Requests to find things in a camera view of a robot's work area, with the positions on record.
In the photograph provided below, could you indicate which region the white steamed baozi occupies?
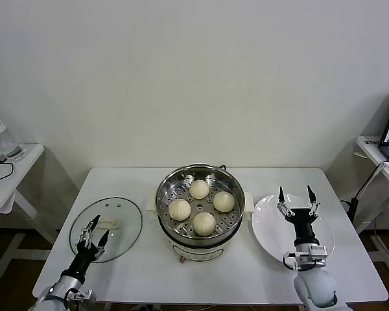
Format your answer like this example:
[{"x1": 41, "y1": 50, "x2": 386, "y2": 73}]
[
  {"x1": 167, "y1": 198, "x2": 192, "y2": 222},
  {"x1": 212, "y1": 190, "x2": 236, "y2": 213},
  {"x1": 192, "y1": 212, "x2": 217, "y2": 236},
  {"x1": 189, "y1": 179, "x2": 211, "y2": 200}
]

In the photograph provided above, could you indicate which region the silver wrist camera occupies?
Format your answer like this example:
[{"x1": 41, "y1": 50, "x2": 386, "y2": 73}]
[
  {"x1": 281, "y1": 244, "x2": 328, "y2": 272},
  {"x1": 64, "y1": 287, "x2": 97, "y2": 305}
]

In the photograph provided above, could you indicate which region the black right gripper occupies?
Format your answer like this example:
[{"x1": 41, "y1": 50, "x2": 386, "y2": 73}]
[{"x1": 276, "y1": 184, "x2": 322, "y2": 248}]

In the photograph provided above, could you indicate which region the black power cable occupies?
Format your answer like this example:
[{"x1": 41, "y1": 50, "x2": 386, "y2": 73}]
[{"x1": 339, "y1": 194, "x2": 360, "y2": 227}]

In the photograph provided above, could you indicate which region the black cable with adapter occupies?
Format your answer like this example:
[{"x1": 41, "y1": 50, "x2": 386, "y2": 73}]
[{"x1": 0, "y1": 154, "x2": 14, "y2": 185}]

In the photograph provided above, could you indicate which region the clear bottle with white cap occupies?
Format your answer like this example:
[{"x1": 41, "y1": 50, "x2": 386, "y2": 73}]
[{"x1": 0, "y1": 118, "x2": 27, "y2": 162}]

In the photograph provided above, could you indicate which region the glass lid with cream handle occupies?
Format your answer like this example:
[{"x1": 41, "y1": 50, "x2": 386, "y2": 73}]
[{"x1": 69, "y1": 196, "x2": 144, "y2": 264}]

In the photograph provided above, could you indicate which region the stainless steel steamer basket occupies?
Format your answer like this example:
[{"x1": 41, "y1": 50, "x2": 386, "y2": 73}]
[{"x1": 155, "y1": 164, "x2": 246, "y2": 248}]

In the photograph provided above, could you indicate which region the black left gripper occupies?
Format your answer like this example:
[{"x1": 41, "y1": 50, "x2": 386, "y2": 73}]
[{"x1": 67, "y1": 214, "x2": 111, "y2": 277}]

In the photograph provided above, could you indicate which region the white side table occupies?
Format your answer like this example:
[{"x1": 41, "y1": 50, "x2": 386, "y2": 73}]
[{"x1": 0, "y1": 143, "x2": 61, "y2": 279}]

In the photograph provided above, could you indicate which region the white laptop cable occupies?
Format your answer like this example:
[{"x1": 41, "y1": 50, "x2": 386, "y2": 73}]
[{"x1": 356, "y1": 160, "x2": 389, "y2": 202}]

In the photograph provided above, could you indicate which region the white round plate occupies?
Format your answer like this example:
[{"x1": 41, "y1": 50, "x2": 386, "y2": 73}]
[{"x1": 251, "y1": 193, "x2": 336, "y2": 262}]

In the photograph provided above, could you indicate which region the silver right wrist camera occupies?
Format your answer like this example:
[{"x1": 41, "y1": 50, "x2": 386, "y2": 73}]
[{"x1": 281, "y1": 244, "x2": 328, "y2": 272}]

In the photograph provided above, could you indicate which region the white electric pot base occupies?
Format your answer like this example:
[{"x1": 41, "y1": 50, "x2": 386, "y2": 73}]
[{"x1": 145, "y1": 194, "x2": 255, "y2": 262}]

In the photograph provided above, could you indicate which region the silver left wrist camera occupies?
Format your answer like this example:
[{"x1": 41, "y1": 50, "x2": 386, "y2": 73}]
[{"x1": 64, "y1": 287, "x2": 97, "y2": 305}]

